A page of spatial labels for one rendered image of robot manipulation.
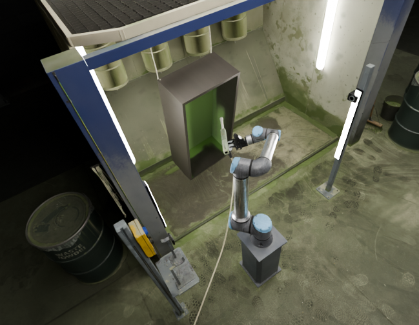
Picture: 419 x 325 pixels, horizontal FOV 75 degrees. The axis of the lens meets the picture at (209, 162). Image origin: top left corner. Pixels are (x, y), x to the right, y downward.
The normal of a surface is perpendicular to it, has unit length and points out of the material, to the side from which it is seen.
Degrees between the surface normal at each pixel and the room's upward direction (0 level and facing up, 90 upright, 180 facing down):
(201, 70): 12
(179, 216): 0
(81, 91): 90
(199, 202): 0
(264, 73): 57
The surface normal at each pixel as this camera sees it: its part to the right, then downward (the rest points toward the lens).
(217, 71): 0.00, -0.54
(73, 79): 0.53, 0.58
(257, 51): 0.39, 0.12
